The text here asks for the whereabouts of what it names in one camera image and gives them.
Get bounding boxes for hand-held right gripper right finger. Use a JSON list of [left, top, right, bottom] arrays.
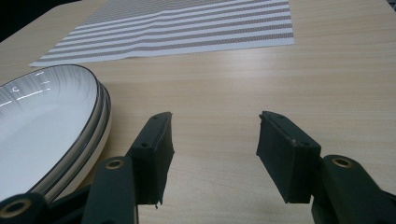
[[255, 110, 322, 204]]

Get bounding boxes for grey striped placemat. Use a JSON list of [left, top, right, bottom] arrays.
[[29, 0, 295, 68]]

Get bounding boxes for white plate with dark rim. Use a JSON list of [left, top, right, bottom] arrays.
[[0, 63, 101, 203], [43, 85, 113, 203], [27, 81, 108, 200]]

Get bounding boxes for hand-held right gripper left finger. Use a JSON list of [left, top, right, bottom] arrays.
[[125, 111, 176, 209]]

